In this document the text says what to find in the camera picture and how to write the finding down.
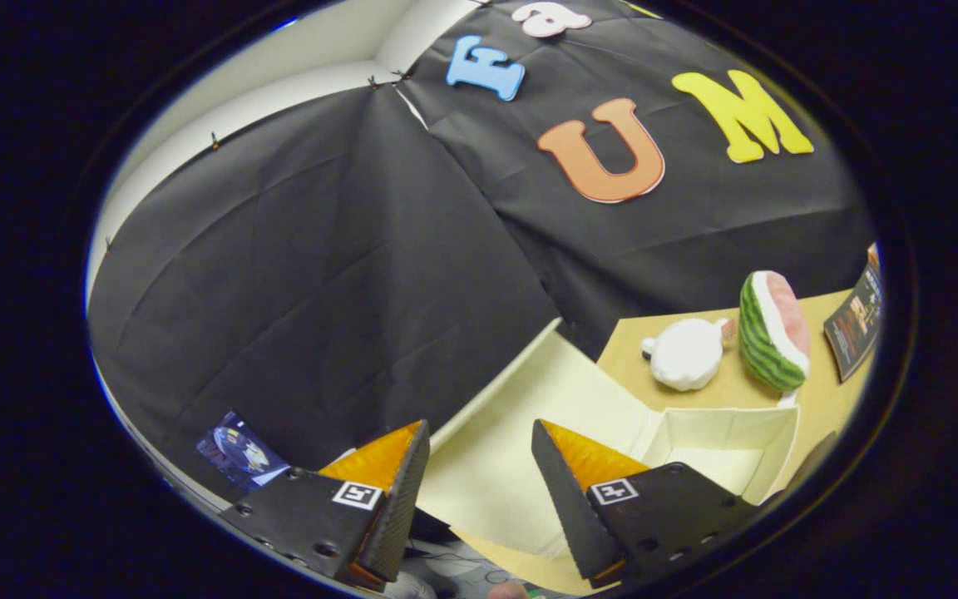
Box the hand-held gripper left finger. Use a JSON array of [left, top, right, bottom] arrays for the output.
[[218, 418, 432, 594]]

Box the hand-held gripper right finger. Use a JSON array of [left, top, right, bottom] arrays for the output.
[[531, 418, 762, 588]]

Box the grey storage box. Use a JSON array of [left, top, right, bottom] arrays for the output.
[[417, 320, 837, 560]]

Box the blue printed card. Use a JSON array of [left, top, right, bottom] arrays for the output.
[[196, 410, 290, 493]]

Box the white plush toy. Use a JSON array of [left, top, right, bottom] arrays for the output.
[[641, 318, 734, 393]]

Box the watermelon slice plush toy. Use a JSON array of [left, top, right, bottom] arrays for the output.
[[737, 270, 811, 394]]

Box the black cover book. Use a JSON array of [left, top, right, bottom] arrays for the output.
[[823, 262, 884, 384]]

